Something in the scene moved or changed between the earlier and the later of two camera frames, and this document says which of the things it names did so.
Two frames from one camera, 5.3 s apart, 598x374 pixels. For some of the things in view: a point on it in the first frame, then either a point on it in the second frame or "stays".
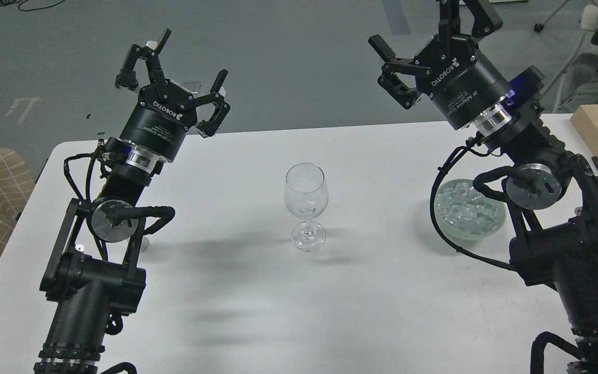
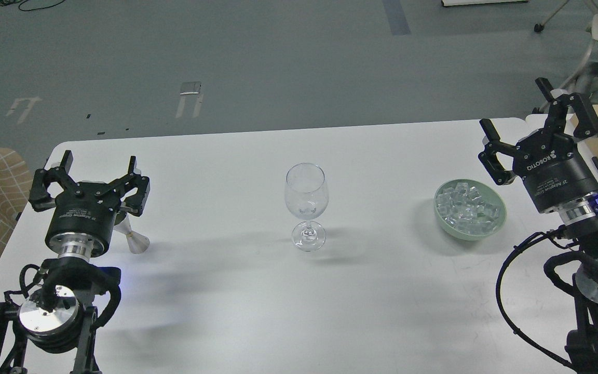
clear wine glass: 306,196 stays
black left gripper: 164,110 to 82,224
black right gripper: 465,84 to 552,169
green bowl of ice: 466,213 stays
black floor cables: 4,2 stays
